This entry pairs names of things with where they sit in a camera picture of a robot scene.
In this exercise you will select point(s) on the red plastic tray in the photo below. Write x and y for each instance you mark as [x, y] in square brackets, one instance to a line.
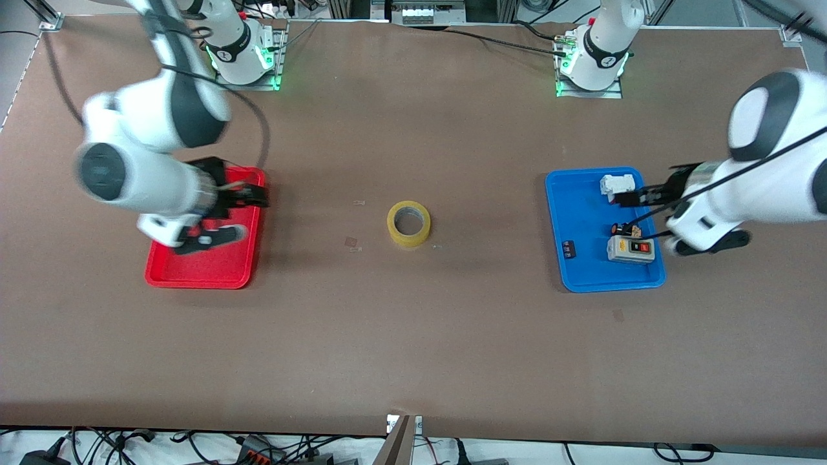
[219, 265]

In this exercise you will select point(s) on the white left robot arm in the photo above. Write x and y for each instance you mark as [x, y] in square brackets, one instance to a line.
[775, 187]

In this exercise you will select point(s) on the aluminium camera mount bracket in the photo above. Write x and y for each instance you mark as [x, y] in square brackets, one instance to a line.
[395, 445]

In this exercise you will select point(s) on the orange connector block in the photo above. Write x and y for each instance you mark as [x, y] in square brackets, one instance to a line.
[258, 449]

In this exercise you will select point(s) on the small black cylindrical component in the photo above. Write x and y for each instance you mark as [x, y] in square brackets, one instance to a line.
[623, 229]

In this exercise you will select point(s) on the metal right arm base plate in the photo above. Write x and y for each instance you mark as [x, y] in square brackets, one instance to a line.
[279, 64]

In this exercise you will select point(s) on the black power adapter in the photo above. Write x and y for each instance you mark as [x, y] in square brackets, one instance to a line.
[42, 457]

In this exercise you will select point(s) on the white power strip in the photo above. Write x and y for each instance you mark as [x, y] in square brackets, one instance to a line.
[420, 13]

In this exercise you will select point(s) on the small dark blue chip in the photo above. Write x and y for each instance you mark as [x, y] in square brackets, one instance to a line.
[568, 249]

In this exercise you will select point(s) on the metal table corner bracket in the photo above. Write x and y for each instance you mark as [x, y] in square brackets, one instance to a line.
[52, 24]
[791, 35]

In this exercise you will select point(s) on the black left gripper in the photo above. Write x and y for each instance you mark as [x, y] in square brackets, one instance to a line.
[675, 183]

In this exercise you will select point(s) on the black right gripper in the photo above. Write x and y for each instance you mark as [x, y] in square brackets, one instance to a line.
[221, 187]

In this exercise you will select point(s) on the yellow tape roll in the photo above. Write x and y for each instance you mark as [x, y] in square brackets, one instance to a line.
[394, 232]

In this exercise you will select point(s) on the brown tape scrap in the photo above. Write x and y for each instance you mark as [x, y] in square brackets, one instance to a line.
[352, 243]

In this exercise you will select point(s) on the white circuit breaker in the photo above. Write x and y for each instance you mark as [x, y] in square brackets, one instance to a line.
[614, 183]

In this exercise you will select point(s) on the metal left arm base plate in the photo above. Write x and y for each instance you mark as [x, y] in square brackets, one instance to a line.
[614, 93]

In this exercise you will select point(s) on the blue plastic tray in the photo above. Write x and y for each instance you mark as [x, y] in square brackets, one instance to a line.
[591, 271]

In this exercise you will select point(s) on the grey push-button switch box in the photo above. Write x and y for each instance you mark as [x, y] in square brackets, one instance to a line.
[630, 252]

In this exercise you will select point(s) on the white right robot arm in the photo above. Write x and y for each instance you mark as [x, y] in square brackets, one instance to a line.
[148, 181]

